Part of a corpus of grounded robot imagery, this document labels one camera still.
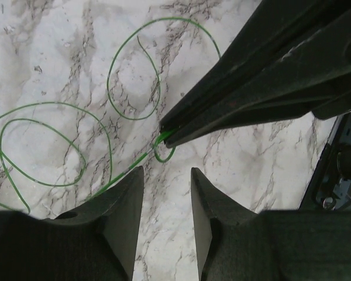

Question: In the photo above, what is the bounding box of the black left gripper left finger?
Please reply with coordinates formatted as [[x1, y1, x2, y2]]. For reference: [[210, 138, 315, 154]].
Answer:
[[0, 167, 144, 280]]

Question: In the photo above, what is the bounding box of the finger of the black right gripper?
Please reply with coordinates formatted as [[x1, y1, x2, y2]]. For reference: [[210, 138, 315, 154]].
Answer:
[[160, 1, 351, 132], [164, 17, 351, 148]]

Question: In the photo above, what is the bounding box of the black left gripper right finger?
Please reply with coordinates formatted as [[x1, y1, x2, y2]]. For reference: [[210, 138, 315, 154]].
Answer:
[[191, 168, 351, 280]]

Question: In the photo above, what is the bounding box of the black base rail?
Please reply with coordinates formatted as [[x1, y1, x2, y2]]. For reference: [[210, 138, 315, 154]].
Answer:
[[299, 112, 351, 211]]

